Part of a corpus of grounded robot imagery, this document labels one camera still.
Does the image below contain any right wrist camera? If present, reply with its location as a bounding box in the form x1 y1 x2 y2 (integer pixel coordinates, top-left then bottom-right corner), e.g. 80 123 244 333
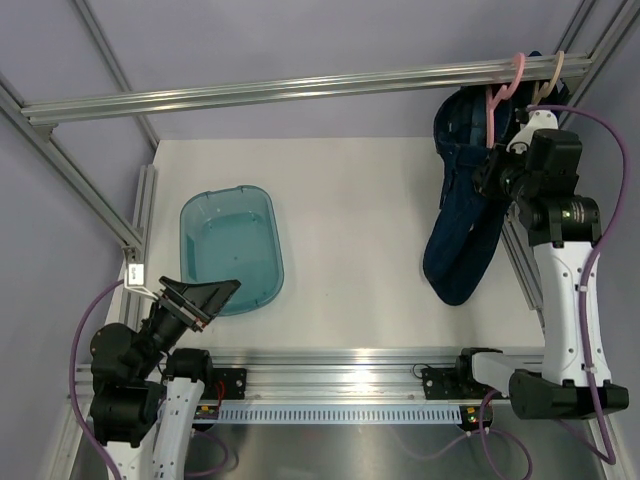
506 108 558 154

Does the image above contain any teal plastic basin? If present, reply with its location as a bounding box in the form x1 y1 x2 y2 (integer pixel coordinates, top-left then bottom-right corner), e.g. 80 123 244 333
180 185 284 316

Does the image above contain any aluminium hanging rail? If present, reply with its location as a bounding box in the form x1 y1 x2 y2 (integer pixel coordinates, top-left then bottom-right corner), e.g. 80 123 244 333
19 52 594 132

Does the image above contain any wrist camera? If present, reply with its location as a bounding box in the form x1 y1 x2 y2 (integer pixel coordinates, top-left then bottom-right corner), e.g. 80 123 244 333
123 263 159 300
506 108 558 154

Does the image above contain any beige wooden hanger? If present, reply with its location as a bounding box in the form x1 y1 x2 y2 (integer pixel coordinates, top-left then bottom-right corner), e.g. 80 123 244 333
531 50 565 105

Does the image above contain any right aluminium frame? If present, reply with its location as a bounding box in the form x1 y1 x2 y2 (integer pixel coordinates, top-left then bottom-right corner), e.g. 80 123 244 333
499 0 640 311

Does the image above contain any slotted cable duct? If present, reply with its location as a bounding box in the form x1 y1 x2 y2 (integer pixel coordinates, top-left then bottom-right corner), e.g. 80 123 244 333
194 404 462 425

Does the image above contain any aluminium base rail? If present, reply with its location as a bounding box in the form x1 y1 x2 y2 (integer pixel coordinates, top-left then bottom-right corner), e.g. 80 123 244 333
69 347 551 405

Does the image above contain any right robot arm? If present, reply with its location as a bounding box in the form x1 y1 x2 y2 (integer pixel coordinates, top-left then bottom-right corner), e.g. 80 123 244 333
453 126 629 420

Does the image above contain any dark denim skirt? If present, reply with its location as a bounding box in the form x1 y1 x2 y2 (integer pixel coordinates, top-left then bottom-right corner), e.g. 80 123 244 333
422 86 509 306

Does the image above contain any pink plastic hanger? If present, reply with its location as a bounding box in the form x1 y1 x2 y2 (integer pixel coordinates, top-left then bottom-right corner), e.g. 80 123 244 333
485 52 526 149

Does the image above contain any left aluminium frame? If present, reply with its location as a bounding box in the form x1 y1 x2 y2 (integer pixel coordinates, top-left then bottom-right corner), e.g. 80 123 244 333
1 1 159 329

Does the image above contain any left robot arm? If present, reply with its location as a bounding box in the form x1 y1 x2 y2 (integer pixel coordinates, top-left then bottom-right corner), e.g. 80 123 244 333
90 277 247 479

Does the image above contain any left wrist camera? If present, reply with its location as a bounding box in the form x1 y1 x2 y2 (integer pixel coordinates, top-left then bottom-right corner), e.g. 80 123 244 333
123 263 159 300

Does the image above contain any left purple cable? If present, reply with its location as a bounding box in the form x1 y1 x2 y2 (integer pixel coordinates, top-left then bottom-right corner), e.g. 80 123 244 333
67 279 126 480

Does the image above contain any aluminium frame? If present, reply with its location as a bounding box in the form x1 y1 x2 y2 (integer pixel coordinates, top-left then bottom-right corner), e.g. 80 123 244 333
1 1 159 329
499 0 640 311

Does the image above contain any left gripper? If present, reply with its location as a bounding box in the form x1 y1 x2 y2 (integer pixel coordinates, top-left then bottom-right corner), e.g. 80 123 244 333
134 274 241 378

